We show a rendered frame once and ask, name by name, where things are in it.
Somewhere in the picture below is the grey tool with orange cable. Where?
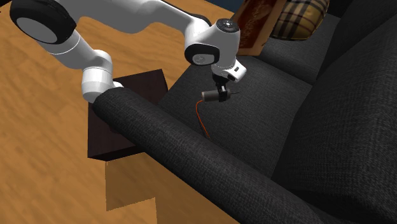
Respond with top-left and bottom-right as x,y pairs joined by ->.
195,88 -> 240,139

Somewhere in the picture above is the black fabric sofa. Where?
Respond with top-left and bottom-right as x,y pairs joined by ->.
92,0 -> 397,224

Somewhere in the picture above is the dark robot stand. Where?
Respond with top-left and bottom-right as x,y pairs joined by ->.
87,69 -> 169,162

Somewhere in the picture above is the plaid cushion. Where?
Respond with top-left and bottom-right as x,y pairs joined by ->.
268,0 -> 330,41

